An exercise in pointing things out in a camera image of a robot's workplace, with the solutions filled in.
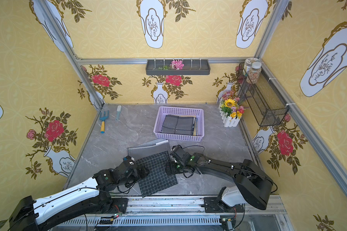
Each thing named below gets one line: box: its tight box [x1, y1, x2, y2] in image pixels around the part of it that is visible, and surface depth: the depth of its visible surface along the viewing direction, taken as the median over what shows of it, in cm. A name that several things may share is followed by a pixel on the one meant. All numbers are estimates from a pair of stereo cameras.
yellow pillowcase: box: [190, 115, 198, 136], surface depth 105 cm
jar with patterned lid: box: [243, 57, 261, 77], surface depth 87 cm
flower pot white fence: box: [218, 90, 245, 128], surface depth 100 cm
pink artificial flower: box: [170, 59, 185, 70], surface depth 90 cm
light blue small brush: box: [115, 104, 122, 121], surface depth 119 cm
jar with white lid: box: [246, 61, 262, 85], surface depth 82 cm
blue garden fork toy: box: [99, 110, 110, 134], surface depth 110 cm
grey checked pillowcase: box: [160, 115, 197, 136], surface depth 105 cm
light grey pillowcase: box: [128, 138, 171, 160], surface depth 96 cm
